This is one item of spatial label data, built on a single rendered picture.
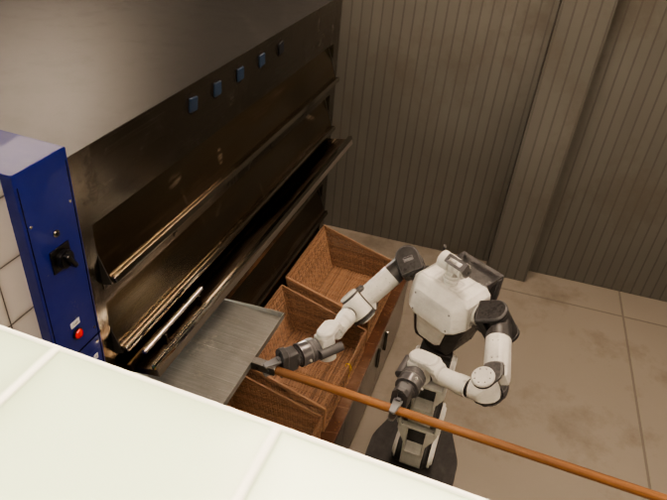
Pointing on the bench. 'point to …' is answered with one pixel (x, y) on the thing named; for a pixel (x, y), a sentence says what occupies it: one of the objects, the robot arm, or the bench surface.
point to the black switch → (62, 256)
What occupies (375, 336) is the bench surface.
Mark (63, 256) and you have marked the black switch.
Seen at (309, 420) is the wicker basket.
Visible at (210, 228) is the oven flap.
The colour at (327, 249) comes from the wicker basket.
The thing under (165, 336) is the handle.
